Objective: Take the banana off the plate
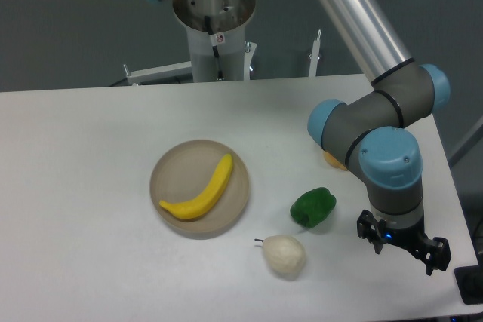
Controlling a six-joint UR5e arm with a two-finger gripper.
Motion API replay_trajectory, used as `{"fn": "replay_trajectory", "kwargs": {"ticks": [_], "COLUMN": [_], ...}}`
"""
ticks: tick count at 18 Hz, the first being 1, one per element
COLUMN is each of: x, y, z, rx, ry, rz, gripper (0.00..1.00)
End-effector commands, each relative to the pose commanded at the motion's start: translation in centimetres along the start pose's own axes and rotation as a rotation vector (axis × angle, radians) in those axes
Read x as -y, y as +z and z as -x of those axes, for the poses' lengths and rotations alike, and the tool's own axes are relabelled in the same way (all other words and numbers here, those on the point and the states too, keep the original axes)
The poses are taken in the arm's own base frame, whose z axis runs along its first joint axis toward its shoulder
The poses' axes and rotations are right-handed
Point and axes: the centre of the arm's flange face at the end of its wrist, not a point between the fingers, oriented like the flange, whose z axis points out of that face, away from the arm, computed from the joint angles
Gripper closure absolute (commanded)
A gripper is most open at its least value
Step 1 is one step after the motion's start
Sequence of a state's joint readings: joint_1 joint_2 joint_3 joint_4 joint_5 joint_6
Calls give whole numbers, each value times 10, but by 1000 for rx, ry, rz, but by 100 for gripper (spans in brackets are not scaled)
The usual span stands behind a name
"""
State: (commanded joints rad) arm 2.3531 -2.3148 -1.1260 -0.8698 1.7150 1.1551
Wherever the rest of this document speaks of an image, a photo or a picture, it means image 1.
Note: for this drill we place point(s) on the green bell pepper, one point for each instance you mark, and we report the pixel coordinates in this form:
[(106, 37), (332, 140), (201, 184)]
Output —
[(313, 207)]

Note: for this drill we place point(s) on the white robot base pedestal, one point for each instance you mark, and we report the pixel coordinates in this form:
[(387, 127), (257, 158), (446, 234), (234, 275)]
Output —
[(220, 56)]

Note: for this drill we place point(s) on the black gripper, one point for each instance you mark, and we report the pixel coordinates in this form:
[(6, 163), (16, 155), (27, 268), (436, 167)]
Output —
[(405, 232)]

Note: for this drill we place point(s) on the black device at table edge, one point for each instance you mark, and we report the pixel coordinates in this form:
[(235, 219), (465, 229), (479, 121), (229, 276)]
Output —
[(469, 282)]

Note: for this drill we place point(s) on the white pear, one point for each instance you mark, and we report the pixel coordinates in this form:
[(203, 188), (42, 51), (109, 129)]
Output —
[(284, 254)]

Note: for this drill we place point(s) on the yellow banana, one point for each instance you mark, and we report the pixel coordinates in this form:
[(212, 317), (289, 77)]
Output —
[(207, 198)]

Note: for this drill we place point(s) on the beige round plate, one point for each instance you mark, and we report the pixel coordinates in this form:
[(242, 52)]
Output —
[(200, 188)]

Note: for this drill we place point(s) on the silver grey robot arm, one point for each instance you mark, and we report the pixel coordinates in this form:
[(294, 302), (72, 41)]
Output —
[(370, 136)]

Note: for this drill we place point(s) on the white metal frame bracket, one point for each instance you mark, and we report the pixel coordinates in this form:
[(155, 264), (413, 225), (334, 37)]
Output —
[(159, 75)]

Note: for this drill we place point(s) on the orange fruit behind arm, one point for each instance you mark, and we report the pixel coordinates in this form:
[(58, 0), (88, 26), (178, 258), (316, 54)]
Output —
[(332, 161)]

